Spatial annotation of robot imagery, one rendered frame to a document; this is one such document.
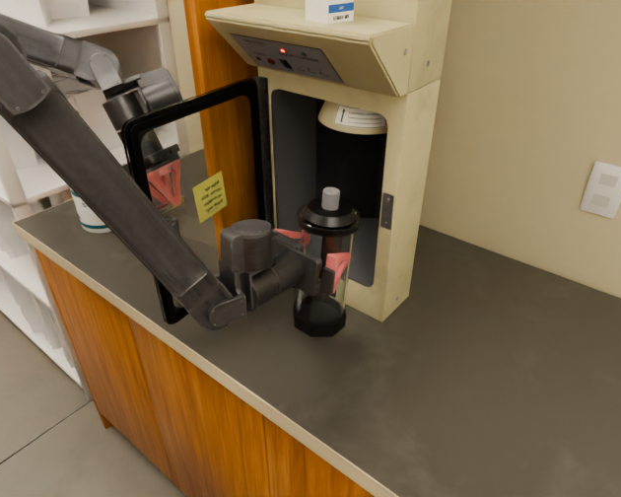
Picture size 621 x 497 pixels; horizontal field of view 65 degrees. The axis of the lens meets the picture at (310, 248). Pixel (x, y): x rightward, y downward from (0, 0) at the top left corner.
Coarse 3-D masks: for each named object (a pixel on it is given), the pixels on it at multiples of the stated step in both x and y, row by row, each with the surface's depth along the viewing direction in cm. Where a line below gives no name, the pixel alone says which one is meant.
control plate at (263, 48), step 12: (240, 36) 78; (252, 48) 80; (264, 48) 78; (276, 48) 76; (288, 48) 74; (300, 48) 72; (312, 48) 70; (264, 60) 83; (276, 60) 80; (288, 60) 78; (300, 60) 76; (312, 60) 74; (324, 60) 72; (300, 72) 80; (312, 72) 78; (324, 72) 76; (336, 72) 74
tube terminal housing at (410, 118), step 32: (256, 0) 84; (288, 0) 80; (384, 0) 70; (416, 0) 67; (448, 0) 73; (416, 32) 69; (416, 64) 73; (320, 96) 85; (352, 96) 80; (384, 96) 77; (416, 96) 76; (416, 128) 80; (384, 160) 82; (416, 160) 85; (416, 192) 90; (416, 224) 96; (384, 256) 92; (352, 288) 101; (384, 288) 95
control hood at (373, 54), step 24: (216, 24) 78; (240, 24) 74; (264, 24) 71; (288, 24) 68; (312, 24) 68; (336, 24) 68; (360, 24) 68; (384, 24) 68; (408, 24) 68; (240, 48) 83; (336, 48) 67; (360, 48) 64; (384, 48) 64; (408, 48) 69; (288, 72) 83; (360, 72) 70; (384, 72) 67; (408, 72) 72
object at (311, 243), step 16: (352, 224) 78; (304, 240) 80; (320, 240) 78; (336, 240) 78; (352, 240) 81; (320, 256) 79; (320, 272) 81; (336, 288) 83; (304, 304) 86; (320, 304) 84; (336, 304) 85; (320, 320) 86; (336, 320) 88
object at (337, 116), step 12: (324, 108) 90; (336, 108) 87; (348, 108) 85; (360, 108) 85; (324, 120) 89; (336, 120) 87; (348, 120) 86; (360, 120) 85; (372, 120) 85; (384, 120) 85; (348, 132) 86; (360, 132) 86; (372, 132) 85; (384, 132) 86
